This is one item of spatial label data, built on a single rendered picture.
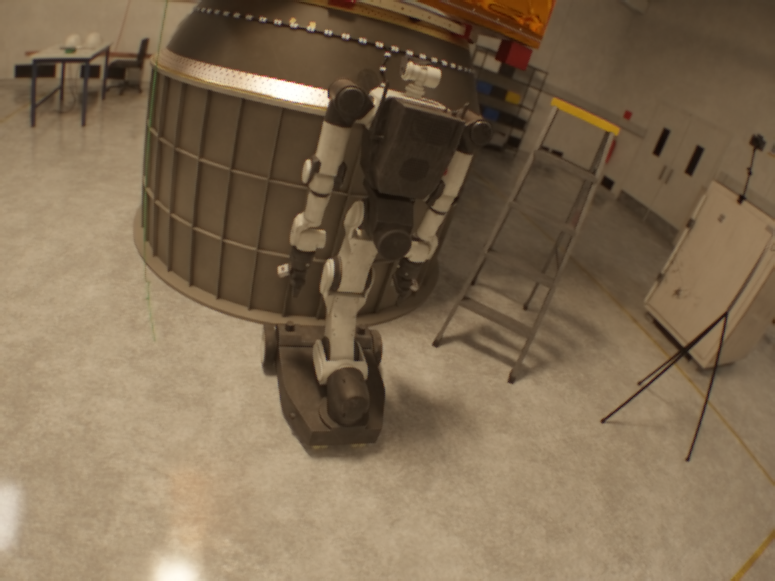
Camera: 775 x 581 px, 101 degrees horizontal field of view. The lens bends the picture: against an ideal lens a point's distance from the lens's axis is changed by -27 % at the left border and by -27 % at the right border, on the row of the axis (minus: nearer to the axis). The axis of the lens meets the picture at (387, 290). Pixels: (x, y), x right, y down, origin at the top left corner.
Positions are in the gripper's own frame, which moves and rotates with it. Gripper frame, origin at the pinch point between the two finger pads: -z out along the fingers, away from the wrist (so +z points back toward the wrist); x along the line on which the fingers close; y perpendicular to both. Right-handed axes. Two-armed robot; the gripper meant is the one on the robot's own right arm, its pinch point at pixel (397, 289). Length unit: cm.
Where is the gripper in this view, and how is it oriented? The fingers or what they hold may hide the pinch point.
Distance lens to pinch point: 187.9
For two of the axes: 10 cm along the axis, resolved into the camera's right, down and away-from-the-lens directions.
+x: -2.1, -7.4, 6.4
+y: -9.2, -0.7, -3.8
